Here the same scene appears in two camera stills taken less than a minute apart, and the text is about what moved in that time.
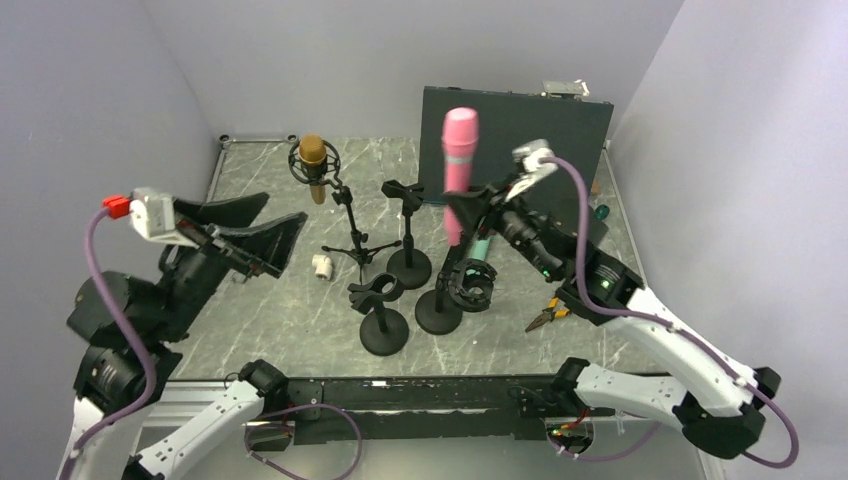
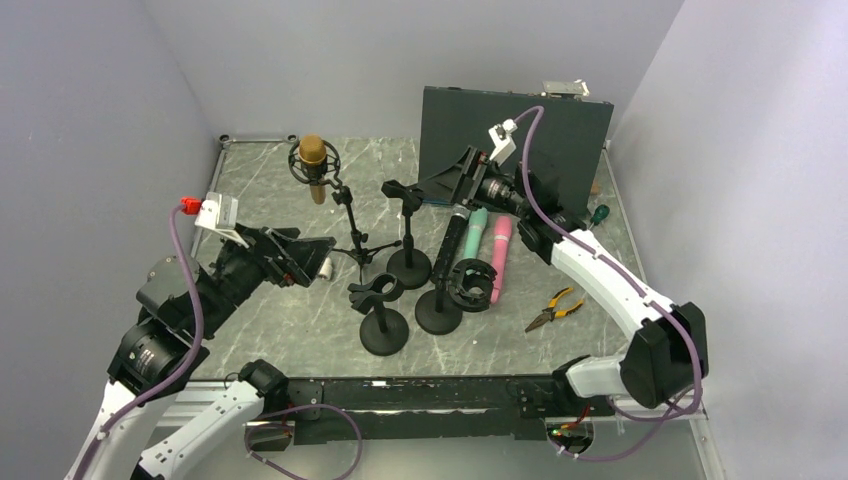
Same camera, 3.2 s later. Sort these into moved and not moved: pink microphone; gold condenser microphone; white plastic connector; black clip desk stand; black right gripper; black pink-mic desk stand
Moved: pink microphone; black right gripper
Not moved: gold condenser microphone; black pink-mic desk stand; black clip desk stand; white plastic connector
